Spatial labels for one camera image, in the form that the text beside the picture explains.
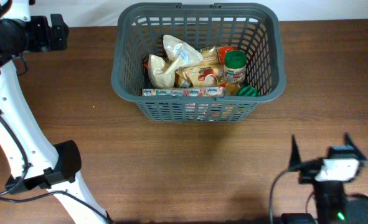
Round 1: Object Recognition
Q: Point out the grey plastic shopping basket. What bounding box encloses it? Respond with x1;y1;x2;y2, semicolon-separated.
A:
111;2;286;122

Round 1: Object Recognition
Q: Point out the orange spaghetti packet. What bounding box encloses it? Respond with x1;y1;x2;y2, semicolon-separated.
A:
143;45;238;69

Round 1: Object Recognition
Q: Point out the orange coffee snack bag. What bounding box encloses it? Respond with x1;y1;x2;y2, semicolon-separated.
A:
175;64;241;95

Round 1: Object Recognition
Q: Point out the cream plastic food bag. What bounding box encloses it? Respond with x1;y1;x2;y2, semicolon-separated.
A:
148;35;203;88

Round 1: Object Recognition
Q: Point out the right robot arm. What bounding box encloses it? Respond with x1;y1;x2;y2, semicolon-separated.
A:
278;133;368;223

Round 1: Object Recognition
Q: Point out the green lid jar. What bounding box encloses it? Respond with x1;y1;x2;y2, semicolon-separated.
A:
236;86;260;97
224;50;247;84

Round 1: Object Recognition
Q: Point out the white tissue pack bundle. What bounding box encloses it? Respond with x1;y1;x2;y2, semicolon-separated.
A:
142;86;225;97

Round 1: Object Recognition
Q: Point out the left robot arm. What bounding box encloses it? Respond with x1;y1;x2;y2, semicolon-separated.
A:
0;1;111;223

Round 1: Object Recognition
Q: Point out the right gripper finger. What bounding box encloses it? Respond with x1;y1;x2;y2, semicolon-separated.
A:
288;134;301;169
344;133;362;156

